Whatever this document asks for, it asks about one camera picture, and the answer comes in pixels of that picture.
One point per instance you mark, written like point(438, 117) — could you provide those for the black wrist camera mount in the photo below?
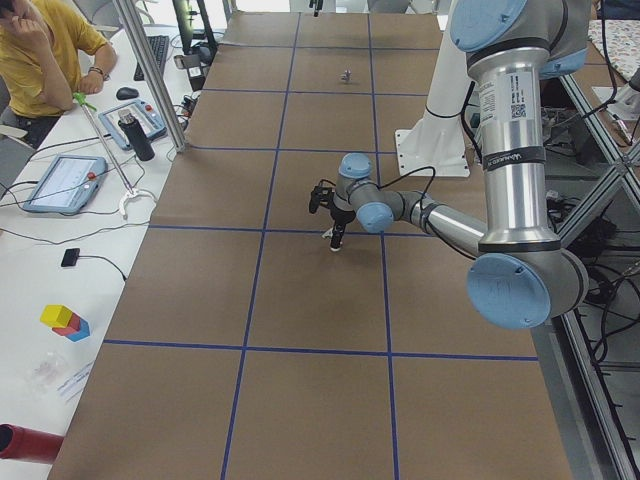
point(320, 197)

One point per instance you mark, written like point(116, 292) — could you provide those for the reacher grabber tool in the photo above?
point(131, 192)

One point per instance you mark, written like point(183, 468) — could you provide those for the blue teach pendant near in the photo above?
point(67, 185)

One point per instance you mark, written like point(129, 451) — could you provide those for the red cylinder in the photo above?
point(24, 444)

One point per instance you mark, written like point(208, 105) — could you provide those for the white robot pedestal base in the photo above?
point(437, 139)

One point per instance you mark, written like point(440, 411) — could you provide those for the black keyboard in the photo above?
point(159, 46)

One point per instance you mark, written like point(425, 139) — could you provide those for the blue teach pendant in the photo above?
point(135, 111)
point(67, 185)

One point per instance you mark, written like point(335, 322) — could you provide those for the black computer mouse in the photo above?
point(127, 93)

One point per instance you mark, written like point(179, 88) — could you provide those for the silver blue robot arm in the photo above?
point(521, 275)

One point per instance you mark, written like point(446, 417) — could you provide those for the yellow red blue blocks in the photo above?
point(64, 322)

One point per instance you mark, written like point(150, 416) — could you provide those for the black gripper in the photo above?
point(341, 218)

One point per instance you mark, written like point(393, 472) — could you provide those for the black water bottle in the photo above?
point(137, 139)

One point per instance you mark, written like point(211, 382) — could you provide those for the aluminium frame post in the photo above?
point(138, 40)

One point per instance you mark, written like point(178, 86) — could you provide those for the blue teach pendant far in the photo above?
point(135, 111)

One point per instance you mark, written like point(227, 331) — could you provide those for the small black puck device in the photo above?
point(70, 257)

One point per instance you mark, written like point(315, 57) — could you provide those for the person in yellow shirt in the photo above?
point(49, 52)

